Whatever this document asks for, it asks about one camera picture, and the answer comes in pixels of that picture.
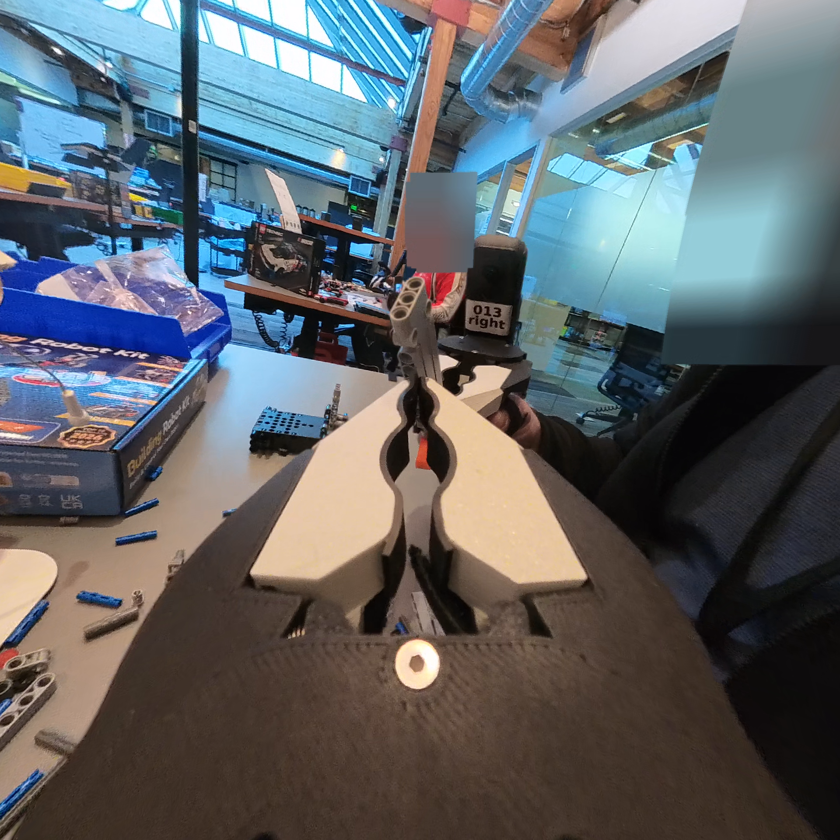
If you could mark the black car set box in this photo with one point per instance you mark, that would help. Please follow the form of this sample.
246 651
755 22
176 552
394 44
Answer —
285 259

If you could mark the silver ventilation duct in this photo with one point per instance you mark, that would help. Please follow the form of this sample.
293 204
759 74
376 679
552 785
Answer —
499 59

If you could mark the black perforated block assembly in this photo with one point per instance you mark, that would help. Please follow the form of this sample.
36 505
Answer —
289 426

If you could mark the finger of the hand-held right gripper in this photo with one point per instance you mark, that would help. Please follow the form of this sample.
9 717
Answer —
448 366
491 394

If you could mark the dark grey tube piece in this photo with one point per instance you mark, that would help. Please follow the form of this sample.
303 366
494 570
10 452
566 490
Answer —
111 622

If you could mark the orange thin holed piece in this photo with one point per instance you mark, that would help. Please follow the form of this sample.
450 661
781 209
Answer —
423 453

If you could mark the wooden support post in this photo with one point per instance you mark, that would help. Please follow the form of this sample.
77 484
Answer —
430 131

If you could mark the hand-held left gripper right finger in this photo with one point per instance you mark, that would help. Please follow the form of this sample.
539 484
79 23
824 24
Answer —
512 518

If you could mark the person's right forearm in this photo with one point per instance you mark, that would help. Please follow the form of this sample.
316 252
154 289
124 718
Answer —
577 453

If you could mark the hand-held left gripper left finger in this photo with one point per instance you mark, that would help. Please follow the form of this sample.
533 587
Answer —
321 518

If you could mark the black office chair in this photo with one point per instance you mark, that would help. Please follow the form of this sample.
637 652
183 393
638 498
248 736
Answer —
623 387

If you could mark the blue robot kit box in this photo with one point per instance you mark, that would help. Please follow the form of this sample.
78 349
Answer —
98 407

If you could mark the wooden edged desk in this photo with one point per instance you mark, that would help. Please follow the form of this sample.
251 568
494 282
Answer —
65 197
282 303

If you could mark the white book stand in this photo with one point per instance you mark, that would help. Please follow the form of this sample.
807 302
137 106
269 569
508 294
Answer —
26 584

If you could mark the white paper sheet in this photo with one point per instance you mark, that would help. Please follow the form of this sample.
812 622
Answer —
282 197

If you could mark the person's right hand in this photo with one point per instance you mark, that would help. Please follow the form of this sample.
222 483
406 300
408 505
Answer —
525 426

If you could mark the blue plastic bin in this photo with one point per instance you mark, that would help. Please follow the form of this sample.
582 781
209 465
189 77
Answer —
98 321

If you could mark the clear plastic bag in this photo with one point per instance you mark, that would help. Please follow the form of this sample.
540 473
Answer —
131 282

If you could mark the black steel column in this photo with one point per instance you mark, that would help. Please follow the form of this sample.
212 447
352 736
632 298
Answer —
190 131

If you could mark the light grey three-hole beam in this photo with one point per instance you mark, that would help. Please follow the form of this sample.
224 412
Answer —
413 315

